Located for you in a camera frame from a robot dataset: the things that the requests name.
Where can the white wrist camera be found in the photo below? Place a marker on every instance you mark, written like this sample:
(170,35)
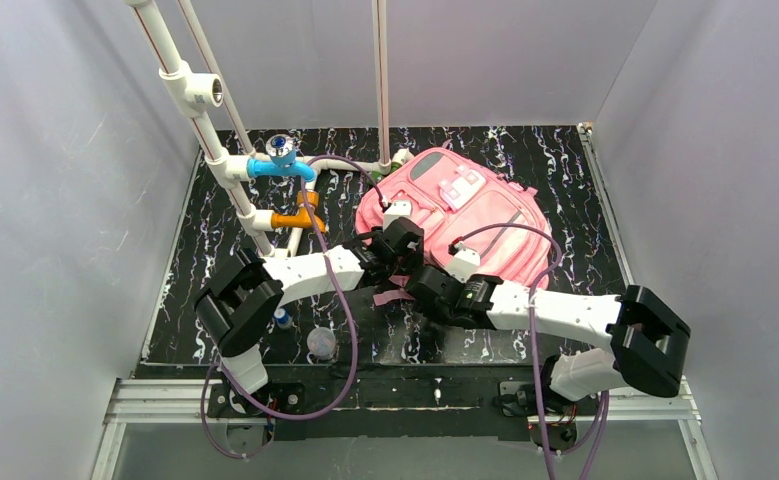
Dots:
(398,209)
(464,262)

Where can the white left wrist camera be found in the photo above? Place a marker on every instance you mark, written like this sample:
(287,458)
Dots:
(398,209)

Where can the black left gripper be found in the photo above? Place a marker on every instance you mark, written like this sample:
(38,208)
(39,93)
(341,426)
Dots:
(396,263)

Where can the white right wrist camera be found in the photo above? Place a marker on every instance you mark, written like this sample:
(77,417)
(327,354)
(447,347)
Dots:
(464,262)

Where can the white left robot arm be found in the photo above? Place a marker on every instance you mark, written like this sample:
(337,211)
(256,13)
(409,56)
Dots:
(239,300)

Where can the small blue capped bottle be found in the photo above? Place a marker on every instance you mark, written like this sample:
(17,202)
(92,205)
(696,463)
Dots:
(282,319)

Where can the white PVC pipe frame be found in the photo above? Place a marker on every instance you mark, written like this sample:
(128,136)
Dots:
(194,93)

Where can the pink student backpack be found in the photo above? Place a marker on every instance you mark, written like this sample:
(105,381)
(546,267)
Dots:
(451,196)

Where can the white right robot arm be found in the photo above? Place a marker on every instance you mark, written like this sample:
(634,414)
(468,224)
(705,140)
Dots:
(636,340)

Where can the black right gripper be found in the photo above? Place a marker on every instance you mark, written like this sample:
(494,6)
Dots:
(419,288)

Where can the orange plastic tap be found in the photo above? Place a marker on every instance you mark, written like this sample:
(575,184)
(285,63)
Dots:
(305,218)

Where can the black front mounting rail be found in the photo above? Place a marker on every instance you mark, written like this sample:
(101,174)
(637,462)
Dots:
(385,401)

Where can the blue plastic tap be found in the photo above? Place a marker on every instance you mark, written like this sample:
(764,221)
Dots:
(283,162)

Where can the clear plastic cup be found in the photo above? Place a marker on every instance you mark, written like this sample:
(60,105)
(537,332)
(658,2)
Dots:
(322,344)

